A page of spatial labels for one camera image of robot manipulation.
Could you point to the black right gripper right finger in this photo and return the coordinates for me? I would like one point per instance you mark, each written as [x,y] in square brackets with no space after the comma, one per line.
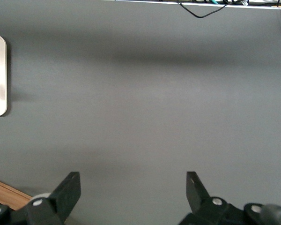
[197,197]

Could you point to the wooden two-drawer cabinet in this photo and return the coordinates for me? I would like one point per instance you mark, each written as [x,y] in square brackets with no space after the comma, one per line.
[4,192]

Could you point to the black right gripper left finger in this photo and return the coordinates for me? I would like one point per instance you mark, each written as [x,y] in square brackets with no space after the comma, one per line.
[65,194]

